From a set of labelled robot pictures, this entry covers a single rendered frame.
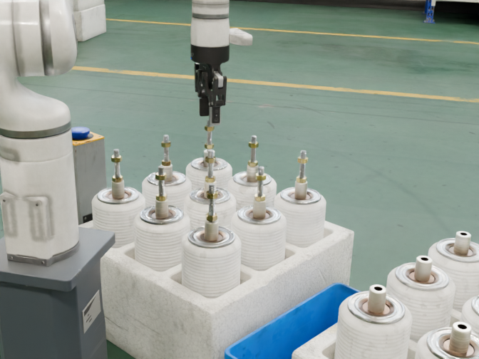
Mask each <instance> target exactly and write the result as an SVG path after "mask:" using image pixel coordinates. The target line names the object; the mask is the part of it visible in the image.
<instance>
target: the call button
mask: <svg viewBox="0 0 479 359"><path fill-rule="evenodd" d="M71 132H72V138H75V139H82V138H86V137H88V134H89V133H90V129H89V128H87V127H74V128H71Z"/></svg>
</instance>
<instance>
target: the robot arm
mask: <svg viewBox="0 0 479 359"><path fill-rule="evenodd" d="M190 35H191V44H190V48H191V60H192V61H194V62H195V64H194V68H195V92H197V96H198V97H199V115H200V116H209V124H210V125H211V126H216V125H220V121H221V106H223V105H225V104H226V91H227V76H222V71H221V68H220V65H221V64H222V63H226V62H228V60H229V59H230V43H233V44H236V45H241V46H251V45H252V35H250V34H248V33H246V32H244V31H241V30H239V29H238V28H230V24H229V0H192V23H191V31H190ZM77 55H78V38H77V32H76V20H75V19H74V15H73V9H72V6H71V0H0V171H1V183H2V189H3V193H2V194H1V195H0V202H1V213H2V220H3V226H4V238H5V244H6V255H7V260H8V261H17V262H21V263H27V264H35V265H40V266H50V265H51V264H53V263H54V262H57V261H60V260H64V259H66V258H68V257H70V256H72V255H73V254H75V253H76V252H77V251H78V249H79V247H80V239H79V229H78V212H77V201H76V183H75V172H74V163H73V142H72V132H71V114H70V110H69V108H68V106H67V105H66V104H65V103H63V102H61V101H59V100H56V99H53V98H50V97H46V96H44V95H40V94H38V93H35V92H33V91H32V90H29V89H28V88H26V87H24V86H23V85H22V84H20V82H19V81H18V79H17V77H20V76H21V77H28V76H46V75H47V76H57V75H61V74H64V73H67V72H69V71H70V70H71V69H72V68H73V67H74V64H75V62H76V58H77ZM216 96H217V98H218V100H216Z"/></svg>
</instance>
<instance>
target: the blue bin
mask: <svg viewBox="0 0 479 359"><path fill-rule="evenodd" d="M358 292H361V291H359V290H357V289H355V288H352V287H350V286H347V285H346V284H344V283H333V284H331V285H330V286H327V287H326V288H324V289H323V290H321V291H320V292H318V293H316V294H314V295H313V296H311V297H310V298H308V299H307V300H305V301H303V302H301V303H300V304H298V305H297V306H295V307H293V308H291V309H290V310H288V311H287V312H285V313H283V314H282V315H280V316H278V317H276V318H275V319H274V320H272V321H270V322H268V323H267V324H265V325H263V326H262V327H260V328H258V329H257V330H255V331H253V332H252V333H250V334H249V335H247V336H245V337H244V338H242V339H240V340H239V341H237V342H236V343H233V344H232V345H230V346H229V347H228V348H226V349H225V359H292V353H293V352H294V350H296V349H297V348H299V347H301V346H302V345H304V344H305V343H307V342H308V341H310V340H311V339H312V338H314V337H316V336H318V335H319V334H320V333H322V332H324V331H325V330H326V329H328V328H330V327H332V326H333V325H334V324H336V323H338V316H339V306H340V305H341V303H342V302H343V301H344V300H345V299H346V298H348V297H350V296H352V295H354V294H355V293H358Z"/></svg>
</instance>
